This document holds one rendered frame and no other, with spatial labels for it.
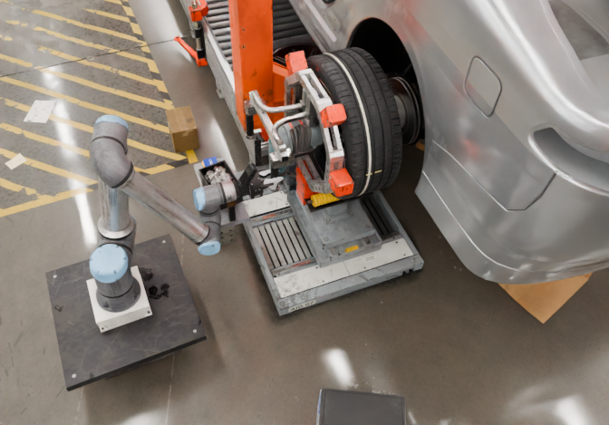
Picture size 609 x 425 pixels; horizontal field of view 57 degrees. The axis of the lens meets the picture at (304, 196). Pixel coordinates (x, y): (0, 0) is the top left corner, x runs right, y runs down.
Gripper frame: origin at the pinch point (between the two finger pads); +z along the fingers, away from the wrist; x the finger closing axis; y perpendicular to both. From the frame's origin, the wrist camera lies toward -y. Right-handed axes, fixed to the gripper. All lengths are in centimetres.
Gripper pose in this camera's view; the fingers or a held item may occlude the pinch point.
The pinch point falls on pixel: (279, 174)
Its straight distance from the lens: 237.9
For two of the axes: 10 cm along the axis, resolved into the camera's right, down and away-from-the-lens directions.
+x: 3.6, 7.3, -5.8
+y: -0.4, 6.4, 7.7
